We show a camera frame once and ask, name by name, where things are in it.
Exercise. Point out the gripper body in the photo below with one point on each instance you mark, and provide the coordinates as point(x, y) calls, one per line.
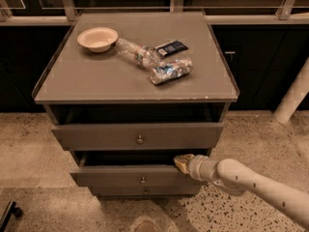
point(195, 167)

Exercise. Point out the grey drawer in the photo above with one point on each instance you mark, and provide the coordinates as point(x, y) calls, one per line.
point(143, 191)
point(130, 169)
point(152, 136)

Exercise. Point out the black caster wheel base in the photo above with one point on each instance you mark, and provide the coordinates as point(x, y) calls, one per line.
point(11, 210)

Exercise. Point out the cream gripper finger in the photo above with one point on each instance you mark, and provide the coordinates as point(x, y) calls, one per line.
point(183, 158)
point(183, 167)

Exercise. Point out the grey top drawer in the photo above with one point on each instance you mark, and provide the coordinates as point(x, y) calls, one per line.
point(152, 136)

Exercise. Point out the grey bottom drawer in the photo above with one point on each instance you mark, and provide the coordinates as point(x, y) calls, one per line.
point(143, 191)

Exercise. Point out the grey drawer cabinet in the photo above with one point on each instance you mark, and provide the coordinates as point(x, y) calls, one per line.
point(81, 87)

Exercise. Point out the dark blue snack packet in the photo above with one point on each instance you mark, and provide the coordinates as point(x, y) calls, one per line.
point(170, 48)

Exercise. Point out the white paper bowl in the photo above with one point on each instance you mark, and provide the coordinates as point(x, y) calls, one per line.
point(97, 39)

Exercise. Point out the metal railing frame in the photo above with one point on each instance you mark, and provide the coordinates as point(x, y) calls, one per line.
point(57, 12)

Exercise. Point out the clear plastic water bottle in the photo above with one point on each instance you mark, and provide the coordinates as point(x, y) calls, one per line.
point(141, 55)

